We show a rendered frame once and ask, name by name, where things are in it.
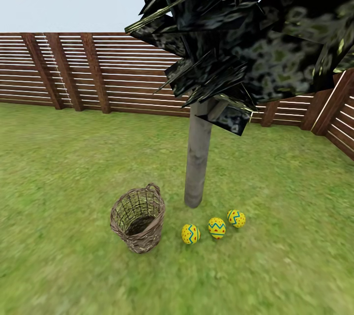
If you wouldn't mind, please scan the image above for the wicker basket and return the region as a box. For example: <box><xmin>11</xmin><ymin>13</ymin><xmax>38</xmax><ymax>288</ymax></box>
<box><xmin>110</xmin><ymin>183</ymin><xmax>165</xmax><ymax>254</ymax></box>

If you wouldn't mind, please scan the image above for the easter egg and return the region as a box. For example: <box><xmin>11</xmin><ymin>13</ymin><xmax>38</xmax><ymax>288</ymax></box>
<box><xmin>227</xmin><ymin>210</ymin><xmax>246</xmax><ymax>228</ymax></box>
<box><xmin>208</xmin><ymin>218</ymin><xmax>226</xmax><ymax>239</ymax></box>
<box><xmin>181</xmin><ymin>224</ymin><xmax>201</xmax><ymax>245</ymax></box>

